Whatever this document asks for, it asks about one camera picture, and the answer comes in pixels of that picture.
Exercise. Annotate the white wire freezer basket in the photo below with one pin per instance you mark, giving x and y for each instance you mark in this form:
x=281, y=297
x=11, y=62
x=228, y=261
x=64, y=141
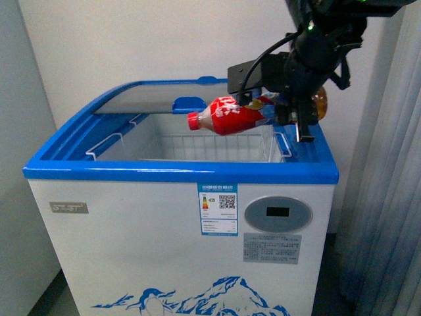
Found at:
x=166, y=137

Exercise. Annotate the grey curtain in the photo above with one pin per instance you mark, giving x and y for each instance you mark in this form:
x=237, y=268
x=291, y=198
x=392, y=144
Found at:
x=379, y=230

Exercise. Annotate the white chest freezer blue rim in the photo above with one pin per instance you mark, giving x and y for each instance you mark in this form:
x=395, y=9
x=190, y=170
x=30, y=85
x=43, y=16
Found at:
x=140, y=251

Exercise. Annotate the grey upright fridge cabinet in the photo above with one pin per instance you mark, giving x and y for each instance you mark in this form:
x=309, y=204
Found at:
x=28, y=261

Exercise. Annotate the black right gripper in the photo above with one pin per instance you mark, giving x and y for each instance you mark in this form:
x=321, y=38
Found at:
x=303, y=98

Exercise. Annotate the grey instruction sticker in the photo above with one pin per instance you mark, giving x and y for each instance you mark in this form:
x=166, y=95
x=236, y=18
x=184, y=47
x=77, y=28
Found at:
x=271, y=248

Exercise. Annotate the grey oval control panel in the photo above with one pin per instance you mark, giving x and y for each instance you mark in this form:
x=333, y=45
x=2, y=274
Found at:
x=278, y=214

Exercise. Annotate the silver brand badge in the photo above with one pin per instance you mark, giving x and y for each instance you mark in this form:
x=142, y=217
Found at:
x=68, y=207

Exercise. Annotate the glass sliding lid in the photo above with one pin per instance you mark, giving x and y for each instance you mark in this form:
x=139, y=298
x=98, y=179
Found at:
x=202, y=80
x=164, y=97

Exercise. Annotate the blue energy label sticker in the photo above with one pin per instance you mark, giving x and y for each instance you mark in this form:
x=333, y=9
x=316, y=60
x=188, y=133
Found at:
x=218, y=210

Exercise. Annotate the red label drink bottle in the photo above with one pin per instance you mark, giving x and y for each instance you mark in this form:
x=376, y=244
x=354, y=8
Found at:
x=224, y=116

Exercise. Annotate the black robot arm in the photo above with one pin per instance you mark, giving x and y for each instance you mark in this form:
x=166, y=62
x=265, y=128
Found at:
x=326, y=32

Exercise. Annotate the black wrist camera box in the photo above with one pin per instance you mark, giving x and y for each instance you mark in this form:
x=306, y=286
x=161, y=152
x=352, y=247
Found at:
x=250, y=75

